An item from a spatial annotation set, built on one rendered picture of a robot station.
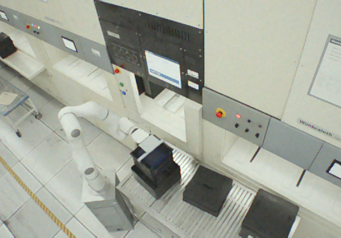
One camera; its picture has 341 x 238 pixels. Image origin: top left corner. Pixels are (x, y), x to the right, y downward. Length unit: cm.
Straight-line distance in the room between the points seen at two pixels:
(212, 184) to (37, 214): 208
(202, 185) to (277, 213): 57
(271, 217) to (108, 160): 213
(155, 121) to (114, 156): 109
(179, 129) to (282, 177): 92
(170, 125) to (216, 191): 72
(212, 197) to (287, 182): 56
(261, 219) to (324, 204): 54
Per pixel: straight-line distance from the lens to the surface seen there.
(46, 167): 361
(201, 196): 198
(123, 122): 192
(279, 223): 181
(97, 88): 292
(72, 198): 322
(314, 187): 217
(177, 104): 246
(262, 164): 213
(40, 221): 328
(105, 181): 226
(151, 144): 177
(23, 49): 422
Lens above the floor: 266
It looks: 48 degrees down
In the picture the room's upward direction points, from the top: 8 degrees counter-clockwise
